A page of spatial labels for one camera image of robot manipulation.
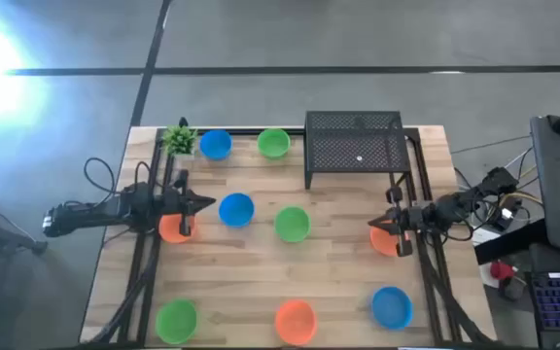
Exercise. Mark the orange plastic mini bowl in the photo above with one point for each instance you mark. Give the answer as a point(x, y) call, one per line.
point(382, 243)
point(296, 322)
point(169, 231)

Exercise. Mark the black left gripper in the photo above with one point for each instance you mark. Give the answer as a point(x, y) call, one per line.
point(178, 201)

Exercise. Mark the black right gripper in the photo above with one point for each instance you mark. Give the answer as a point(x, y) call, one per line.
point(409, 220)

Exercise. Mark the small potted green plant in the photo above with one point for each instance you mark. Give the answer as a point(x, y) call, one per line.
point(179, 140)

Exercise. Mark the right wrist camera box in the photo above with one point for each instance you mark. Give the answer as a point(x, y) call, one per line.
point(394, 195)

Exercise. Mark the black power adapter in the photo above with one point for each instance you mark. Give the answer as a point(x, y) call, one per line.
point(503, 222)

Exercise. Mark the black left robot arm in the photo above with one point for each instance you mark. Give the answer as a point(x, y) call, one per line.
point(90, 216)

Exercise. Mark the white paper sheet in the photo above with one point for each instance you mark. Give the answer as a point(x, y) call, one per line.
point(484, 236)

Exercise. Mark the blue plastic mini bowl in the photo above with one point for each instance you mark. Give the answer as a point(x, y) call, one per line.
point(236, 210)
point(392, 308)
point(216, 145)

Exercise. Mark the black perforated metal shelf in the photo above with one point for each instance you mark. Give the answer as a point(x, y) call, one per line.
point(353, 146)

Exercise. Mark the green plastic mini bowl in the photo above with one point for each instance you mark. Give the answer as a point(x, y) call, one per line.
point(273, 143)
point(292, 224)
point(176, 322)

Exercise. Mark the black aluminium table frame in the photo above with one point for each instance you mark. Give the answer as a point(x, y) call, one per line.
point(243, 130)

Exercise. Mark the black side desk edge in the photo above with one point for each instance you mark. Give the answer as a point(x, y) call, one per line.
point(513, 243)

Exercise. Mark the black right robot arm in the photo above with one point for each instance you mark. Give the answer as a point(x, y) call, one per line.
point(455, 206)

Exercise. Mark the small red object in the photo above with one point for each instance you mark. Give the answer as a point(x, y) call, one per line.
point(501, 270)

